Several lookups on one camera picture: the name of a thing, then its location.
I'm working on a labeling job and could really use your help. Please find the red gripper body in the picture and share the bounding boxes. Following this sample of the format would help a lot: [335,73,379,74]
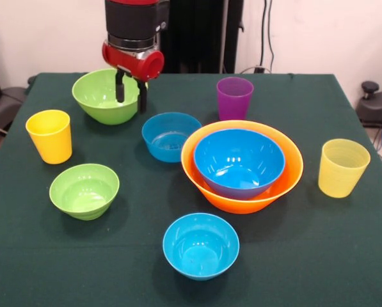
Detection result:
[101,41,165,81]

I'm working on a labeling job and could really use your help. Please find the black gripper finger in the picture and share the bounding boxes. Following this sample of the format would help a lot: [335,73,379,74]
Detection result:
[137,79,148,113]
[115,68,126,104]

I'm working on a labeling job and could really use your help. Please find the large green bowl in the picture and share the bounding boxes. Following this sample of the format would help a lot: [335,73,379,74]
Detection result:
[71,68,149,126]

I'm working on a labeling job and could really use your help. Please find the large blue bowl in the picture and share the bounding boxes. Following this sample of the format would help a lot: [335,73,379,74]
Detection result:
[193,128,287,201]

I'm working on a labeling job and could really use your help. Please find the small ribbed blue bowl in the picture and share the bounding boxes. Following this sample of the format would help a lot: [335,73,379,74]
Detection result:
[141,112,203,163]

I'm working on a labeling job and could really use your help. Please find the opaque yellow cup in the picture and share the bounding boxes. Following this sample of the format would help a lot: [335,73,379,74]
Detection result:
[25,109,73,165]

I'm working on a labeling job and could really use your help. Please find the purple cup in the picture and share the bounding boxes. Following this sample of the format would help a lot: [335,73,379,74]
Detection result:
[216,76,255,122]

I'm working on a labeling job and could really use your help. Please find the small green bowl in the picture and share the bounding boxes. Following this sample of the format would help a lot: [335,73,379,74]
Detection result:
[49,163,120,221]

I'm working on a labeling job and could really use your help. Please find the dark grey base foot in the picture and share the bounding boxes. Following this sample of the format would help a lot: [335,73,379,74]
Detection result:
[0,86,29,135]
[356,81,382,129]

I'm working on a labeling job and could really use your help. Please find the large orange bowl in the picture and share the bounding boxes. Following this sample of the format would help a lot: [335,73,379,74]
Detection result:
[180,120,305,215]

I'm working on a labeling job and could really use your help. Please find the small cyan bowl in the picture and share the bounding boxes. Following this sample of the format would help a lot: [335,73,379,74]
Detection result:
[162,212,241,281]

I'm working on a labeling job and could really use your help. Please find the translucent yellow-green cup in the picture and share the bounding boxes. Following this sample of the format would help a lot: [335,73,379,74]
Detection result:
[317,138,371,199]

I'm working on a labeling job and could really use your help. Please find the dark green tablecloth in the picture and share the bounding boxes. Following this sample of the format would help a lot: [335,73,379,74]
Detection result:
[0,72,382,307]

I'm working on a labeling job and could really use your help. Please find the black wall cable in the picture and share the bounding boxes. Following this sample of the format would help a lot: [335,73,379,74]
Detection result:
[259,0,276,73]

